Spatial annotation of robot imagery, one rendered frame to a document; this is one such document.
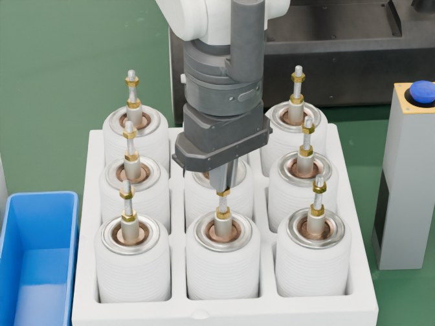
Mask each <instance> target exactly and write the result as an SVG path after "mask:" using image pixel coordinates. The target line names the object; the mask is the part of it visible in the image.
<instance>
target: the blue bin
mask: <svg viewBox="0 0 435 326"><path fill-rule="evenodd" d="M78 210H79V198H78V195H77V193H75V192H73V191H45V192H28V193H14V194H12V195H11V196H9V197H8V198H7V200H6V207H5V214H4V219H3V226H2V230H1V237H0V326H73V323H72V315H73V302H74V288H75V281H76V268H77V260H78V248H79V242H80V234H79V227H78Z"/></svg>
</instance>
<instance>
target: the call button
mask: <svg viewBox="0 0 435 326"><path fill-rule="evenodd" d="M410 94H411V95H412V97H413V99H415V101H417V102H421V103H431V102H433V101H434V100H435V84H434V83H432V82H430V81H423V80H422V81H416V82H414V83H413V84H412V85H411V86H410Z"/></svg>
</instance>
